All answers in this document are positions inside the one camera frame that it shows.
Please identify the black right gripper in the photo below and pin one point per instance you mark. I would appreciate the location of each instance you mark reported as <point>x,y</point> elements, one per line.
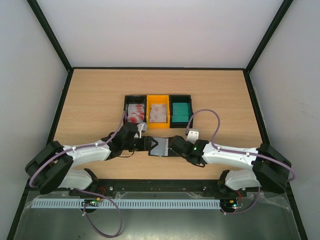
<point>170,148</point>

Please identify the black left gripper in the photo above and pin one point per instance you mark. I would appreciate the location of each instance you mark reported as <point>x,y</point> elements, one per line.
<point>146,143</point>

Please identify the black leather card holder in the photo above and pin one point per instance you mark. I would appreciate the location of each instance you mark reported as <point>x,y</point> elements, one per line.
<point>161,150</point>

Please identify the black bin with teal cards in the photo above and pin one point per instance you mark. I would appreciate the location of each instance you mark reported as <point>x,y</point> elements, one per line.
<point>180,98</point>

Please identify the yellow plastic bin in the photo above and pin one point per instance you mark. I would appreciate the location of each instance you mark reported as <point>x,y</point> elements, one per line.
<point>158,99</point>

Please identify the black bin with red cards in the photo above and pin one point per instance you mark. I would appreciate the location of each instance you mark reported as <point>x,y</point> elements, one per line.
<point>132,99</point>

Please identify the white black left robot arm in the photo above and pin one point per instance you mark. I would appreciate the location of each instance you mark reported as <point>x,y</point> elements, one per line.
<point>54,167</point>

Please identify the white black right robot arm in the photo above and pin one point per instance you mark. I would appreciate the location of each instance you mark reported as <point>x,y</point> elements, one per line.
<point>259,167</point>

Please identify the white floral card stack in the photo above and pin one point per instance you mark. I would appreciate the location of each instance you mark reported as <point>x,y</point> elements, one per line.
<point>158,113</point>

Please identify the red white card stack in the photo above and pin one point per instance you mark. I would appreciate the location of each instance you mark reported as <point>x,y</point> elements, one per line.
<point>136,113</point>

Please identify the teal card stack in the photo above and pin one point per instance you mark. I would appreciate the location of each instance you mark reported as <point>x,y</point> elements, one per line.
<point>180,112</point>

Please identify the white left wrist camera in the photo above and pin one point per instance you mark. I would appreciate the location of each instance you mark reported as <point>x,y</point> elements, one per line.
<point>141,127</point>

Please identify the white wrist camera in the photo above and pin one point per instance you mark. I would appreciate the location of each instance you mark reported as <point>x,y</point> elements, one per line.
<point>141,127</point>
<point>192,135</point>

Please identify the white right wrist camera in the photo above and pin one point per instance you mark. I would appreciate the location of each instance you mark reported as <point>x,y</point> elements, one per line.
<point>192,135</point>

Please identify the white slotted cable duct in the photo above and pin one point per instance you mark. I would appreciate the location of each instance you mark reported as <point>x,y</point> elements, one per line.
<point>73,203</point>

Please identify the black aluminium frame rail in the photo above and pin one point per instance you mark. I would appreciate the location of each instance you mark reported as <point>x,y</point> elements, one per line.
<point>207,188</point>

